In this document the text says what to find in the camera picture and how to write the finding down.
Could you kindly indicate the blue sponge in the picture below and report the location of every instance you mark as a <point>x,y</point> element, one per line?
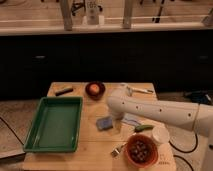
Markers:
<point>104,123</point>

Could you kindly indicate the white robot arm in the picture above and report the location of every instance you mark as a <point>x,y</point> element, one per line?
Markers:
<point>189,116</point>

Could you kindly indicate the green plastic tray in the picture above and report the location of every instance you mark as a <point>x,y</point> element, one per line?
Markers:
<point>55,126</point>

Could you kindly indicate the dark red bowl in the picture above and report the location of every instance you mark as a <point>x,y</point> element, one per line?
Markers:
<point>95,96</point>

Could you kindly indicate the orange fruit in bowl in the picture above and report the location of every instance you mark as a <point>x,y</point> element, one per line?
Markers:
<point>94,88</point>

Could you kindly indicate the grey blue cloth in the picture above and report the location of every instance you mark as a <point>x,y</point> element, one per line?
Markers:
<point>130,120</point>

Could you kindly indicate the green pepper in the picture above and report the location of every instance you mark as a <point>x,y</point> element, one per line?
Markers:
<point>141,128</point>

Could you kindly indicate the metal fork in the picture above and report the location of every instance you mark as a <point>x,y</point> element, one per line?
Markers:
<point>117,150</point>

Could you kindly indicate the white round lid container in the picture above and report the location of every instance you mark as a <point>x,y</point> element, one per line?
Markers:
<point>160,135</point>

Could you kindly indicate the orange bowl with beads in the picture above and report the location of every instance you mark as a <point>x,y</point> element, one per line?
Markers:
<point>140,151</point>

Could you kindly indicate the white device on shelf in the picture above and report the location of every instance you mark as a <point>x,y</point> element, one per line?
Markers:
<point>92,12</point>

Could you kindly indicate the right wooden post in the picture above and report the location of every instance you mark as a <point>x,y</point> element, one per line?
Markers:
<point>127,16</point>

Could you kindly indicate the wooden post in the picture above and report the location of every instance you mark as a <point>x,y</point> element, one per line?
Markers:
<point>66,14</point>
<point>127,16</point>

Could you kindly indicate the left wooden post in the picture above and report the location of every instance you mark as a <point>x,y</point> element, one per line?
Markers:
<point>66,14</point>

